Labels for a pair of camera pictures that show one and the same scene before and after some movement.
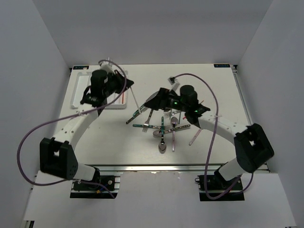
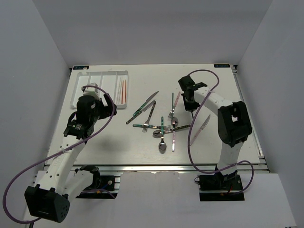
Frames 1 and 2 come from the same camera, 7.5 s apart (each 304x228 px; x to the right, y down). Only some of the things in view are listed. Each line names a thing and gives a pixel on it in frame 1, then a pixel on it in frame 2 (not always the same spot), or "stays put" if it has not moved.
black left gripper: [120, 80] -> [109, 105]
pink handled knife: [196, 135] stays put
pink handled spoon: [174, 123] stays put
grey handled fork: [146, 123] stays put
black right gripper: [160, 100] -> [190, 108]
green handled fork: [139, 125] stays put
